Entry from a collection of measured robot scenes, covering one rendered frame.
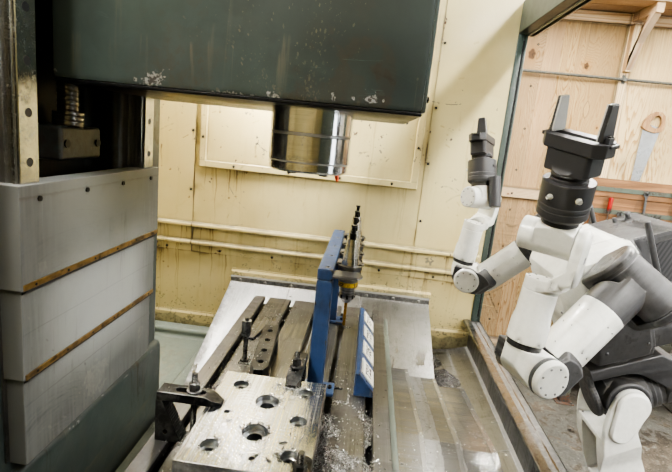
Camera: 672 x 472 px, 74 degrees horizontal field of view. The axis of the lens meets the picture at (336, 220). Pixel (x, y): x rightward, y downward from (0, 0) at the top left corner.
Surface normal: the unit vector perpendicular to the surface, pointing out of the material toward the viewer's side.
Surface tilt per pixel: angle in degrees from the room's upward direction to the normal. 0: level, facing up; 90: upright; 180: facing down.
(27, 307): 90
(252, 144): 90
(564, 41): 90
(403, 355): 24
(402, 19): 90
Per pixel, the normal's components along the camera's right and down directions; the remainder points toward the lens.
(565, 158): -0.89, 0.21
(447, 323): -0.08, 0.18
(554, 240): -0.62, 0.35
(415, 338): 0.06, -0.82
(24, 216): 0.99, 0.11
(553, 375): 0.26, 0.21
